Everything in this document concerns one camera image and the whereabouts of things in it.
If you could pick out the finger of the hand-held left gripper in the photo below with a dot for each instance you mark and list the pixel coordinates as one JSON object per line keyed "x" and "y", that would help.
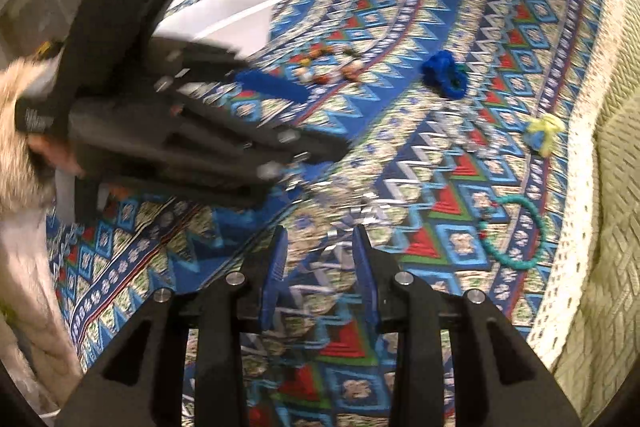
{"x": 280, "y": 147}
{"x": 272, "y": 87}

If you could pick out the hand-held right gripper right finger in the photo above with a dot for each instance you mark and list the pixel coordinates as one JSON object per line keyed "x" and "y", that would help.
{"x": 364, "y": 269}

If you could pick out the person's left forearm fur sleeve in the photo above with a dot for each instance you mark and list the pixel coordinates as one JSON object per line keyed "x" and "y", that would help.
{"x": 22, "y": 107}

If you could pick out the person's left hand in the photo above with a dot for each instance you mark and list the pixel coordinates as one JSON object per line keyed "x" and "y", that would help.
{"x": 55, "y": 157}

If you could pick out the blue patterned blanket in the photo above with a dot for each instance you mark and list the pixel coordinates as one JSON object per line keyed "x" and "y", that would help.
{"x": 380, "y": 7}

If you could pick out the white paper box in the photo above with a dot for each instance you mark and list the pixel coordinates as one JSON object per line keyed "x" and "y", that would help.
{"x": 220, "y": 19}

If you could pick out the cream crocheted blanket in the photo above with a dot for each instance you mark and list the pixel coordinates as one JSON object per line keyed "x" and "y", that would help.
{"x": 575, "y": 187}

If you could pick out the cream knit garment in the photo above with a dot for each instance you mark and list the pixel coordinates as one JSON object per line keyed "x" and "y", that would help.
{"x": 30, "y": 307}

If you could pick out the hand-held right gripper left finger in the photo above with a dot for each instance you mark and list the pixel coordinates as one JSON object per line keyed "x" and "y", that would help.
{"x": 274, "y": 269}

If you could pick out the blue scrunchie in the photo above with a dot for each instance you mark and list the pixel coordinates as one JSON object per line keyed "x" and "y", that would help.
{"x": 442, "y": 72}

